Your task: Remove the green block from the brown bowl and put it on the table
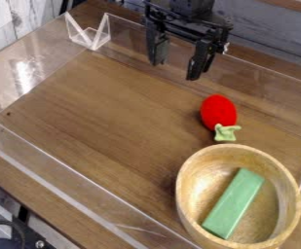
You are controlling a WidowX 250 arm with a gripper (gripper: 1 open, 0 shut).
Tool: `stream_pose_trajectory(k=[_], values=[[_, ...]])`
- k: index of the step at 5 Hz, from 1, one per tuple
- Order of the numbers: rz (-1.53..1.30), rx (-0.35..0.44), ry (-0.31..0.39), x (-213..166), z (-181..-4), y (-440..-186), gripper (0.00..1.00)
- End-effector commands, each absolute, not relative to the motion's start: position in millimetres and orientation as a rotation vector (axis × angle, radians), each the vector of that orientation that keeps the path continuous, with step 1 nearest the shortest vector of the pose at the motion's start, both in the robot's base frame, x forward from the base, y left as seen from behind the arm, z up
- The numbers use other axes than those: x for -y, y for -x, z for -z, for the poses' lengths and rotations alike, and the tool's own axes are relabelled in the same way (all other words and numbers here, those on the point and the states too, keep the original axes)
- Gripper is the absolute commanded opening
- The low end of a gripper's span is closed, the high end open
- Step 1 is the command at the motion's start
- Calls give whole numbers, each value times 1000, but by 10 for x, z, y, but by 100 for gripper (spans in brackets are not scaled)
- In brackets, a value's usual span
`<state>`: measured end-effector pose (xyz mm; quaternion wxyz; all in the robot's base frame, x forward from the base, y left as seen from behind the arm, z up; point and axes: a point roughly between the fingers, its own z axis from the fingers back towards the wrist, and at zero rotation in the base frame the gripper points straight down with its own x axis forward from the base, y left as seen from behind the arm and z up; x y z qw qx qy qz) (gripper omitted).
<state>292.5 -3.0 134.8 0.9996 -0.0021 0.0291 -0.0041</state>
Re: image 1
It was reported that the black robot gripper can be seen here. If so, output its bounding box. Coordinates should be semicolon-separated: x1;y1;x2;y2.
143;0;232;81

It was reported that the green rectangular block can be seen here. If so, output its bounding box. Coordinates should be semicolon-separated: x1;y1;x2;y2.
200;168;264;239

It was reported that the brown wooden bowl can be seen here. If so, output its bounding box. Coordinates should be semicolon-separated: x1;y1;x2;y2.
175;144;301;249

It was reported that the red knitted strawberry toy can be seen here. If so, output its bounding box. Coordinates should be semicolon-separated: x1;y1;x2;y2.
199;94;240;142

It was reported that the clear acrylic corner bracket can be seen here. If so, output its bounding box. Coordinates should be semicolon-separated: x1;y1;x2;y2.
64;13;111;51

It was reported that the clear acrylic tray wall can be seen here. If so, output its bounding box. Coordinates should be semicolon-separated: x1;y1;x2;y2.
0;14;301;249

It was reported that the black cable loop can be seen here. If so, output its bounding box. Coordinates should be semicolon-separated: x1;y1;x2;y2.
0;219;49;249

